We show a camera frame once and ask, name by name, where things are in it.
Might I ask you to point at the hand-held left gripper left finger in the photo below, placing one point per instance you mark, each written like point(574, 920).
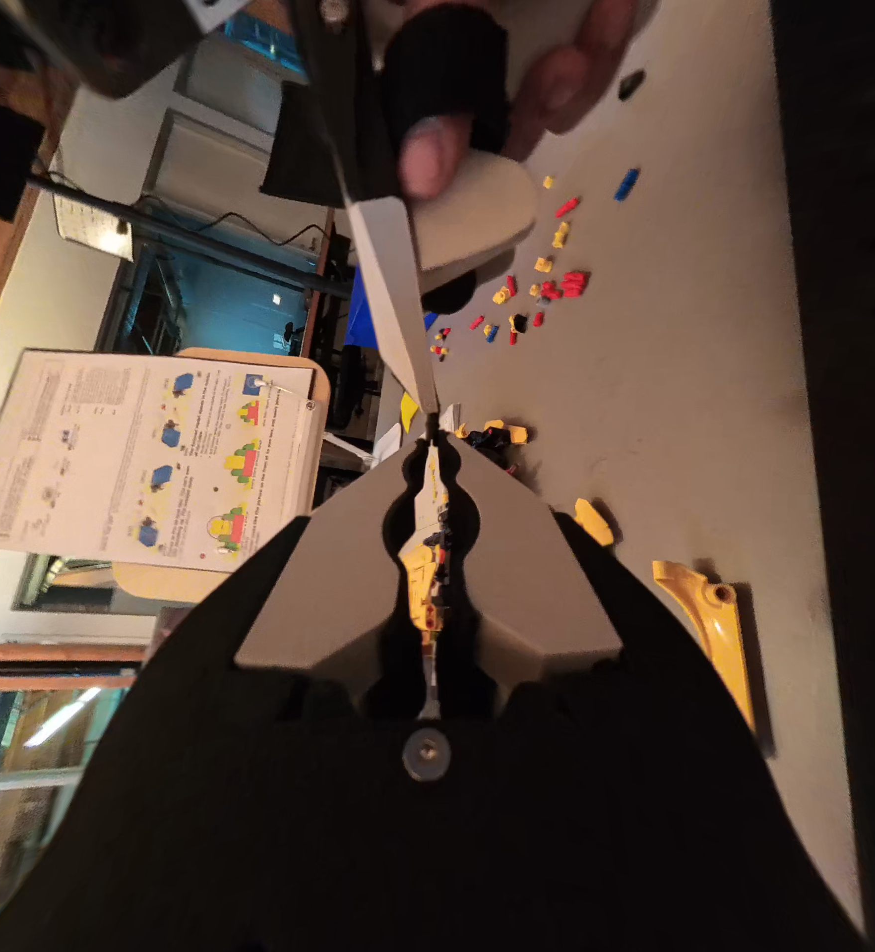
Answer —
point(318, 595)

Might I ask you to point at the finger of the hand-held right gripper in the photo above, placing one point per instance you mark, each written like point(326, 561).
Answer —
point(393, 297)

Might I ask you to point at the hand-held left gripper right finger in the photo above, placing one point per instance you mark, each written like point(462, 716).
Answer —
point(534, 595)

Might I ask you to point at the yellow toy car model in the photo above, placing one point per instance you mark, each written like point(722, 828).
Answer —
point(422, 587)

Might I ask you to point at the yellow arch panel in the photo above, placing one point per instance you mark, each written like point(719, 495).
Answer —
point(713, 625)

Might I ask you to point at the grey desk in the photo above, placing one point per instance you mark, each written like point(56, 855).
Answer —
point(668, 372)

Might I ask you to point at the person's right hand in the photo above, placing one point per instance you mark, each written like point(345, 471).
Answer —
point(571, 74)

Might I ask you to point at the black office chair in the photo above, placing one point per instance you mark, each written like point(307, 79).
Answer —
point(352, 387)

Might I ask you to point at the yellow paper sheet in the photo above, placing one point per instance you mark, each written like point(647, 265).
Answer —
point(408, 413)

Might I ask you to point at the white cabinet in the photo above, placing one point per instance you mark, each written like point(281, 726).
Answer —
point(214, 163)

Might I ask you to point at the scatter of small bricks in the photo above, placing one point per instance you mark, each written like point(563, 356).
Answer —
point(571, 282)

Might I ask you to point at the black pole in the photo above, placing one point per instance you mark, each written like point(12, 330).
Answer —
point(184, 234)

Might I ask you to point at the printed instruction sheet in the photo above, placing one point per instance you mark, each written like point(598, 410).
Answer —
point(110, 446)

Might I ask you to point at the small black brick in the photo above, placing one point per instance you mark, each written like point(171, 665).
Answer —
point(631, 85)

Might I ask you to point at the wall notice sheet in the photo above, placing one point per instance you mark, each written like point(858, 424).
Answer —
point(91, 227)

